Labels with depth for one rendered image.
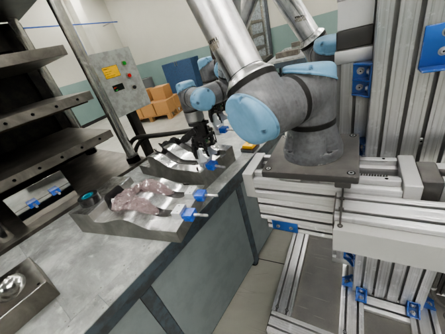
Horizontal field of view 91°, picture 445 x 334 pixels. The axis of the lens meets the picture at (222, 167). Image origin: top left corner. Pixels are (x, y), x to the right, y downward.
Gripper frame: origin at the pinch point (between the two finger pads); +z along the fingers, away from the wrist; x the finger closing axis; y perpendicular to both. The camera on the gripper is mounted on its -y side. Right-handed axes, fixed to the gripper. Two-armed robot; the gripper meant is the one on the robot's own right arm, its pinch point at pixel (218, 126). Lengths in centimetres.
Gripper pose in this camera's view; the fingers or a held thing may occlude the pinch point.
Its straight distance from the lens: 126.5
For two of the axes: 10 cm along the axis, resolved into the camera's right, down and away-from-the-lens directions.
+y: 7.9, 1.2, -6.0
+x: 5.6, -5.3, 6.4
